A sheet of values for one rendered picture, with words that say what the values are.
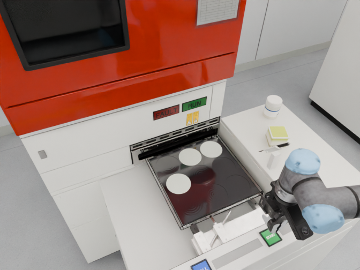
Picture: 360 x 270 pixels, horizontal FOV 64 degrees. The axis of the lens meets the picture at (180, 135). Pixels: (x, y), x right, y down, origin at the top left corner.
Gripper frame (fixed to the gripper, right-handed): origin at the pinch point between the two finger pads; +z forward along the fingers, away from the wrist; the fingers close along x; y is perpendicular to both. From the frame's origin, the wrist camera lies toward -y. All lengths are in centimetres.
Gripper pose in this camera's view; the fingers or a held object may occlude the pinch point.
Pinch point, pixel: (274, 232)
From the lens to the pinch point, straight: 103.8
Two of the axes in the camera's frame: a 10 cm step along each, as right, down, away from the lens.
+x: -9.0, 2.9, -3.1
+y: -4.3, -6.5, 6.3
